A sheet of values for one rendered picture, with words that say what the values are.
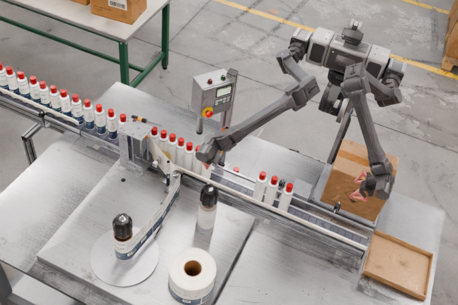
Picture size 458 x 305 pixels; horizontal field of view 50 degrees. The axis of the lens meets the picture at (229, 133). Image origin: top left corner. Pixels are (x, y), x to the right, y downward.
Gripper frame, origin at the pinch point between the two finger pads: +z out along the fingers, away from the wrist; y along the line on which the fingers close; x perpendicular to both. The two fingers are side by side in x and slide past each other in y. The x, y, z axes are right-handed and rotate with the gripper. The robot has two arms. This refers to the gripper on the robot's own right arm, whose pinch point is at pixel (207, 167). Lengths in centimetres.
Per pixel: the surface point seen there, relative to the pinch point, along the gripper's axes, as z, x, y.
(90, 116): 20, 17, -78
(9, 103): 34, 14, -133
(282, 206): 24.1, 14.7, 36.7
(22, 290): 97, -55, -80
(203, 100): -22.1, 17.6, -12.7
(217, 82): -28.9, 24.9, -9.5
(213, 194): 1.2, -11.7, 8.7
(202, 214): 15.2, -14.2, 5.7
